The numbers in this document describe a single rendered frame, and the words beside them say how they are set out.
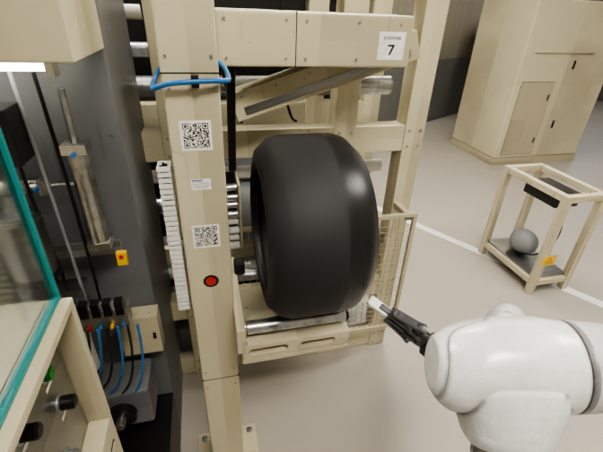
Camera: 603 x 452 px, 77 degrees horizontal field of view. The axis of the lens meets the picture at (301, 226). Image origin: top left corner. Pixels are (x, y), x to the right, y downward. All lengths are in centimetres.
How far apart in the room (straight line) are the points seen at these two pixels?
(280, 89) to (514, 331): 107
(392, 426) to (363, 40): 175
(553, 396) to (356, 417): 163
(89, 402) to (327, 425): 131
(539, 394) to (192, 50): 89
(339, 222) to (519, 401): 56
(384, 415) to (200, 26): 191
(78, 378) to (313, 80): 111
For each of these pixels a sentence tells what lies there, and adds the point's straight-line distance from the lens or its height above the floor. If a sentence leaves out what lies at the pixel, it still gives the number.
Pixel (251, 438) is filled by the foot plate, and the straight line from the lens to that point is 209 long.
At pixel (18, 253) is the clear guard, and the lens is 78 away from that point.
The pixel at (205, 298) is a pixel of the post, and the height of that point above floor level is 100.
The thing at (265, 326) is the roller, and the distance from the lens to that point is 126.
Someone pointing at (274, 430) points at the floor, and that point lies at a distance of 212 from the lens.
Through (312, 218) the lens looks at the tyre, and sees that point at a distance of 95.
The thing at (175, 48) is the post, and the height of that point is 170.
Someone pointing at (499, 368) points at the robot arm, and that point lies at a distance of 59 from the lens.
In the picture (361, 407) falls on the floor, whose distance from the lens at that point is 222.
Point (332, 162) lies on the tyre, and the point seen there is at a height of 144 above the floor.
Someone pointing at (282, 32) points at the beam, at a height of 173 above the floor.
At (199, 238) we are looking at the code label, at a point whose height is 122.
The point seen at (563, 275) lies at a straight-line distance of 350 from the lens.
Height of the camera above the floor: 179
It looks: 30 degrees down
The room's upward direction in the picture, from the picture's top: 2 degrees clockwise
